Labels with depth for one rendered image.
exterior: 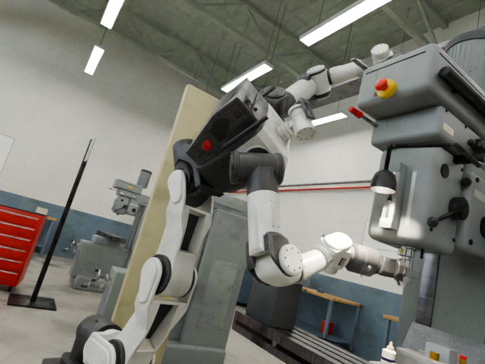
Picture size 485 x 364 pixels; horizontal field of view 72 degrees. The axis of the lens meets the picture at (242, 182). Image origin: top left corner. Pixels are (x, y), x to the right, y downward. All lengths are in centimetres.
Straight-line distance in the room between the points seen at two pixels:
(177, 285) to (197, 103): 172
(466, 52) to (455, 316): 100
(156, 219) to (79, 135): 751
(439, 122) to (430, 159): 11
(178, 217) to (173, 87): 970
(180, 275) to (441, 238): 85
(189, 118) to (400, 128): 176
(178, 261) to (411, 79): 95
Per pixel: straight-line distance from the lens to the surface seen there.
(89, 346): 150
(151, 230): 247
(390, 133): 123
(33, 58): 1025
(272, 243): 83
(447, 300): 154
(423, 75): 114
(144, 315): 128
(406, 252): 118
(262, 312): 151
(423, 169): 115
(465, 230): 126
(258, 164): 93
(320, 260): 98
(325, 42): 843
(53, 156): 971
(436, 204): 114
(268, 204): 88
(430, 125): 116
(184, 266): 127
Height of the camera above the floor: 115
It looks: 12 degrees up
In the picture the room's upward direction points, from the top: 15 degrees clockwise
